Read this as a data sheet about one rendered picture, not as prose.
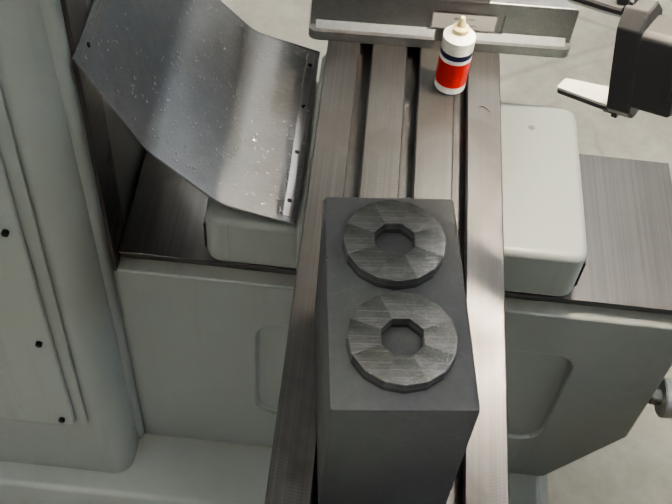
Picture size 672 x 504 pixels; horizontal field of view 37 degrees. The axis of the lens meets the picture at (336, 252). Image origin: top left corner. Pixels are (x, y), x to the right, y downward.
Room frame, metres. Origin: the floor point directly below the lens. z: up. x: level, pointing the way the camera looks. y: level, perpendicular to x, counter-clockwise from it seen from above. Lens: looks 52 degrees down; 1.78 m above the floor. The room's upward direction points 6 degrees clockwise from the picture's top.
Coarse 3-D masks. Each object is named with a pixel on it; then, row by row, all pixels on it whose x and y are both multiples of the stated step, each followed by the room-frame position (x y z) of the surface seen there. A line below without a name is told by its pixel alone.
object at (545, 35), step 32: (320, 0) 1.04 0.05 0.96; (352, 0) 1.04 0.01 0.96; (384, 0) 1.04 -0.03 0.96; (416, 0) 1.04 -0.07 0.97; (448, 0) 1.04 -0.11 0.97; (512, 0) 1.05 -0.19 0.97; (544, 0) 1.06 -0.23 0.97; (320, 32) 1.02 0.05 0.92; (352, 32) 1.03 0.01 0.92; (384, 32) 1.03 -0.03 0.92; (416, 32) 1.03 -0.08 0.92; (480, 32) 1.04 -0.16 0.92; (512, 32) 1.05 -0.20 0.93; (544, 32) 1.05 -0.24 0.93
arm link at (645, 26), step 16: (640, 0) 0.79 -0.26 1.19; (656, 0) 0.79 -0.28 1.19; (624, 16) 0.77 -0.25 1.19; (640, 16) 0.76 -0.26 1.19; (656, 16) 0.78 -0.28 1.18; (624, 32) 0.76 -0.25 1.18; (640, 32) 0.75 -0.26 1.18; (656, 32) 0.75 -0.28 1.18; (624, 48) 0.75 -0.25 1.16; (640, 48) 0.75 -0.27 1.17; (656, 48) 0.74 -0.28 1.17; (624, 64) 0.75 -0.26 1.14; (640, 64) 0.74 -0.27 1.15; (656, 64) 0.74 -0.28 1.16; (624, 80) 0.74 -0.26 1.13; (640, 80) 0.74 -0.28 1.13; (656, 80) 0.73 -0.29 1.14; (608, 96) 0.75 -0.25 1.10; (624, 96) 0.74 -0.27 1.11; (640, 96) 0.73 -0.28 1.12; (656, 96) 0.73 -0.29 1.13; (624, 112) 0.73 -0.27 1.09; (656, 112) 0.72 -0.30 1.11
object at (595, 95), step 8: (568, 80) 0.80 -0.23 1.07; (576, 80) 0.80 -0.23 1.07; (560, 88) 0.79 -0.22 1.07; (568, 88) 0.78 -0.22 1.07; (576, 88) 0.78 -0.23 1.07; (584, 88) 0.78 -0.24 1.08; (592, 88) 0.78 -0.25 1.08; (600, 88) 0.78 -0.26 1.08; (608, 88) 0.78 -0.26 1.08; (568, 96) 0.78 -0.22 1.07; (576, 96) 0.77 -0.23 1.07; (584, 96) 0.77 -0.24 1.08; (592, 96) 0.77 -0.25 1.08; (600, 96) 0.77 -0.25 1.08; (592, 104) 0.76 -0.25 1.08; (600, 104) 0.76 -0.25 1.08; (608, 112) 0.76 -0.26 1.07
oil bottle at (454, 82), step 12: (456, 24) 0.96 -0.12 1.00; (444, 36) 0.95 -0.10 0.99; (456, 36) 0.95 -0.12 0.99; (468, 36) 0.95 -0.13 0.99; (444, 48) 0.95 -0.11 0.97; (456, 48) 0.94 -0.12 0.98; (468, 48) 0.94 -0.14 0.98; (444, 60) 0.95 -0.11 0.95; (456, 60) 0.94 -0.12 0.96; (468, 60) 0.95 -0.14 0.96; (444, 72) 0.94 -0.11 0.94; (456, 72) 0.94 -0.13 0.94; (444, 84) 0.94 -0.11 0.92; (456, 84) 0.94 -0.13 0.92
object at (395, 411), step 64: (320, 256) 0.57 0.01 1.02; (384, 256) 0.52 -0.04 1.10; (448, 256) 0.54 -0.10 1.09; (320, 320) 0.51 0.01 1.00; (384, 320) 0.45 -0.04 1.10; (448, 320) 0.46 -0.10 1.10; (320, 384) 0.46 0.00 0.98; (384, 384) 0.40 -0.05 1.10; (448, 384) 0.41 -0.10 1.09; (320, 448) 0.40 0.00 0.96; (384, 448) 0.38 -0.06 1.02; (448, 448) 0.38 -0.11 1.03
